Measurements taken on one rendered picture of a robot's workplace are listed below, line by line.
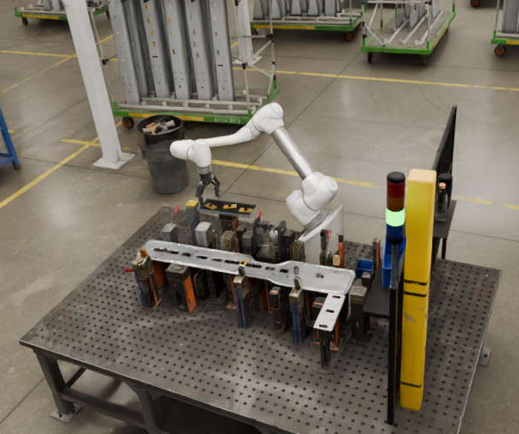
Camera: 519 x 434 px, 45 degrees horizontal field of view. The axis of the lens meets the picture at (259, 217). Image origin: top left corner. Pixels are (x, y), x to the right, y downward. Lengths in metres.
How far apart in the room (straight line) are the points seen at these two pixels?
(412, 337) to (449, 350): 0.68
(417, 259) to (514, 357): 2.09
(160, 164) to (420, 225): 4.22
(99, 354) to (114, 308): 0.40
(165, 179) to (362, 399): 3.82
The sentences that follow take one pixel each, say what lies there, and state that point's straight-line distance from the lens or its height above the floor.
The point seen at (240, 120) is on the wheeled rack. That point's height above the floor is 0.26.
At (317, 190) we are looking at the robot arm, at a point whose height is 1.19.
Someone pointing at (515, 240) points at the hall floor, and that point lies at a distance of 5.75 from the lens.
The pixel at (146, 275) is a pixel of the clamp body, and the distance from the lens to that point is 3.89.
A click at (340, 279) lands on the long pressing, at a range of 3.59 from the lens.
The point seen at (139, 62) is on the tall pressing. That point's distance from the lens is 8.29.
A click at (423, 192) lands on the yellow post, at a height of 1.95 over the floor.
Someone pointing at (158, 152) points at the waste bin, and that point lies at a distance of 6.39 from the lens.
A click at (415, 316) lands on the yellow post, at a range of 2.90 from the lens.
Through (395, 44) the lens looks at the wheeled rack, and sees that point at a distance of 9.54.
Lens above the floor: 3.24
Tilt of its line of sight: 33 degrees down
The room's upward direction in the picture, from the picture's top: 7 degrees counter-clockwise
